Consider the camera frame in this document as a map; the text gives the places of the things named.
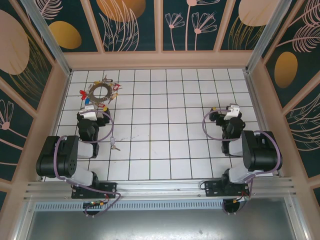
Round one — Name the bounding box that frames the metal disc with key rings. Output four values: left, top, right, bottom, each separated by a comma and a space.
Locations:
86, 79, 119, 105

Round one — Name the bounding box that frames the aluminium corner post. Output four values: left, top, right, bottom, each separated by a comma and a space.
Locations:
21, 0, 73, 77
244, 0, 292, 74

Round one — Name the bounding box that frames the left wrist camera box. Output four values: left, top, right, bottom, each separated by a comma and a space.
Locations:
79, 104, 99, 120

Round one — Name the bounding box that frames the grey sheet metal panel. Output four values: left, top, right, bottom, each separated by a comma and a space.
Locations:
14, 209, 310, 240

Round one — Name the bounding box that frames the slotted grey cable duct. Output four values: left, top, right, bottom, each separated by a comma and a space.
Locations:
32, 201, 292, 212

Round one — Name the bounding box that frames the silver key with lilac tag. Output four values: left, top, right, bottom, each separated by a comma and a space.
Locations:
109, 135, 122, 152

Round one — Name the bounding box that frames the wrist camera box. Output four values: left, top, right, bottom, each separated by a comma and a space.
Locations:
79, 104, 99, 120
223, 103, 242, 121

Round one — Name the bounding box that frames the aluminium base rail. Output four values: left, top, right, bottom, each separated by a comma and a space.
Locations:
23, 176, 297, 203

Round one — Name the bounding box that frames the aluminium side rail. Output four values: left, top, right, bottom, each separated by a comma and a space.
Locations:
243, 70, 285, 179

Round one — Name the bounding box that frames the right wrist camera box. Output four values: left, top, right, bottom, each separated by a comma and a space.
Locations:
223, 103, 242, 121

